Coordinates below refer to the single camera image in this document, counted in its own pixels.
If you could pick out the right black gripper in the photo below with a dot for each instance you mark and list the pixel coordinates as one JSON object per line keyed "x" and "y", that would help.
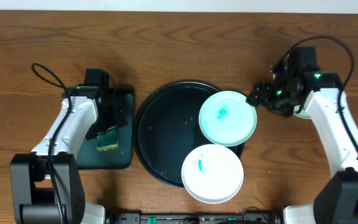
{"x": 260, "y": 94}

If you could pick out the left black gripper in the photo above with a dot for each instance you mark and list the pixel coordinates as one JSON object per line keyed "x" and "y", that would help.
{"x": 109, "y": 123}

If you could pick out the green scrubbing sponge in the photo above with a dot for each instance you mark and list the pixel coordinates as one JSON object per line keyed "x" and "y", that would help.
{"x": 107, "y": 141}

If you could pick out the mint green plate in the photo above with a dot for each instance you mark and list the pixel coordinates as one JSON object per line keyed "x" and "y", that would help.
{"x": 300, "y": 113}
{"x": 227, "y": 119}

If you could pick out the mint green plate back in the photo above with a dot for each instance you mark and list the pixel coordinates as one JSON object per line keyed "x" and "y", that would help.
{"x": 227, "y": 119}

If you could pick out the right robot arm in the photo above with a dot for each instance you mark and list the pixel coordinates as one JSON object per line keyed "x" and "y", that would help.
{"x": 320, "y": 95}

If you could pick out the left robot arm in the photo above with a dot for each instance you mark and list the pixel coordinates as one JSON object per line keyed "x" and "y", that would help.
{"x": 46, "y": 185}

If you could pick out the black rectangular sponge tray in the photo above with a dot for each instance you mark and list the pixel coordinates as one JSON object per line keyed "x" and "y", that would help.
{"x": 119, "y": 158}

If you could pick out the black round tray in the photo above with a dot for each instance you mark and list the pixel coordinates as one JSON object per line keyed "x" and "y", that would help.
{"x": 166, "y": 128}

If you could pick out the white plate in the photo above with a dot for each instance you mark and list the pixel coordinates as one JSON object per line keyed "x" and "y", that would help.
{"x": 212, "y": 174}

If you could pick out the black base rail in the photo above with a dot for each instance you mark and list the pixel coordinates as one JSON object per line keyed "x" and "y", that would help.
{"x": 138, "y": 218}

